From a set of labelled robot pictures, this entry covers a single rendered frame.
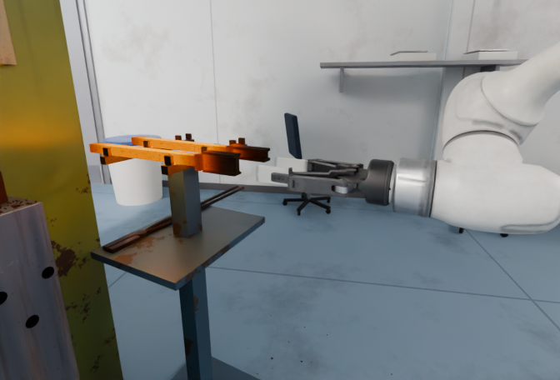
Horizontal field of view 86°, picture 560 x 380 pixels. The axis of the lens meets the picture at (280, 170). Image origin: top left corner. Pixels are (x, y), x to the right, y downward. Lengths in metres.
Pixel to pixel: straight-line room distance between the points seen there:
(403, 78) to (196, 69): 2.12
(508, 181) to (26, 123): 0.99
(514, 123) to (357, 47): 2.75
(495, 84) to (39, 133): 0.99
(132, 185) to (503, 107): 3.12
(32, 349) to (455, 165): 0.85
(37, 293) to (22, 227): 0.14
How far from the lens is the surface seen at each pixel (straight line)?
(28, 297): 0.81
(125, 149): 0.83
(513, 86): 0.55
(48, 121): 1.00
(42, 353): 0.88
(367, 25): 3.27
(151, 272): 0.80
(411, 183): 0.48
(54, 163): 1.01
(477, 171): 0.49
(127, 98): 3.95
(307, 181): 0.48
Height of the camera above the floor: 1.13
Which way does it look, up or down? 15 degrees down
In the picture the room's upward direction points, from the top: straight up
